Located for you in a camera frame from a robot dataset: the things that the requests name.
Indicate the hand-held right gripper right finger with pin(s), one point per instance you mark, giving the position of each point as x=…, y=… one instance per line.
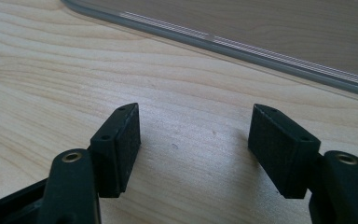
x=279, y=149

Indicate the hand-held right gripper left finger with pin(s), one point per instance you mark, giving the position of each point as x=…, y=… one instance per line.
x=115, y=149

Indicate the brown tray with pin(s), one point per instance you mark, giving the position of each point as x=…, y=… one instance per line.
x=261, y=25

